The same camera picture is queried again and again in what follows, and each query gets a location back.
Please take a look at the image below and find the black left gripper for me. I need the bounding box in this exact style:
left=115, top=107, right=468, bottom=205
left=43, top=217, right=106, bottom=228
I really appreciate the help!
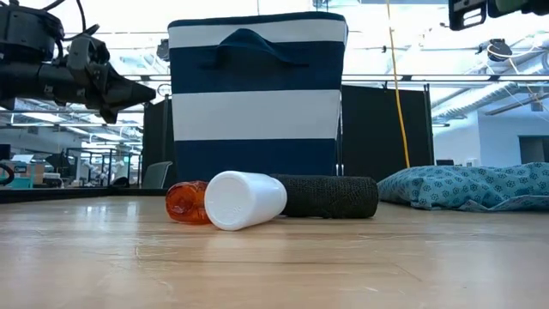
left=63, top=32, right=158, bottom=125

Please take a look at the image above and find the red-orange bottle with white cap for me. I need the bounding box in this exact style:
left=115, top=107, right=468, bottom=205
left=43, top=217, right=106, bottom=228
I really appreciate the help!
left=165, top=179, right=214, bottom=226

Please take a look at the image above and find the white plastic bottle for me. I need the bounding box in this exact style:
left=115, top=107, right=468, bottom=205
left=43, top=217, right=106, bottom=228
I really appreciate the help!
left=203, top=170, right=288, bottom=232

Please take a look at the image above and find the black bandage roll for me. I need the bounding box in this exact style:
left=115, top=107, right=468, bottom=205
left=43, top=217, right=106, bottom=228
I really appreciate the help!
left=269, top=173, right=380, bottom=220

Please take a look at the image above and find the navy white striped fabric basket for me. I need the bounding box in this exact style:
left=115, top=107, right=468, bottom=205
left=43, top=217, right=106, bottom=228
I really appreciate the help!
left=166, top=11, right=349, bottom=184

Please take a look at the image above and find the grey office chair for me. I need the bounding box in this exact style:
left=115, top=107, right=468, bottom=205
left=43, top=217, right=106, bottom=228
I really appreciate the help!
left=141, top=161, right=174, bottom=190

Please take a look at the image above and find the black partition screen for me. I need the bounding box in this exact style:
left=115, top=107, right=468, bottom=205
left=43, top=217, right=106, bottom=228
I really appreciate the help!
left=142, top=84, right=435, bottom=190

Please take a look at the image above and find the blue patterned folded cloth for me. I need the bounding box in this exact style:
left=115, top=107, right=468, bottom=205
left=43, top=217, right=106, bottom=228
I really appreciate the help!
left=377, top=161, right=549, bottom=213

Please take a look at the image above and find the yellow cable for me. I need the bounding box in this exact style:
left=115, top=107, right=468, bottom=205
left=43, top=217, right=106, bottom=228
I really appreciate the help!
left=385, top=0, right=412, bottom=169

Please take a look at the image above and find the black aluminium table frame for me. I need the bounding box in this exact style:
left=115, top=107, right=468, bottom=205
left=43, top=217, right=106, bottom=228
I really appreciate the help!
left=0, top=186, right=169, bottom=204

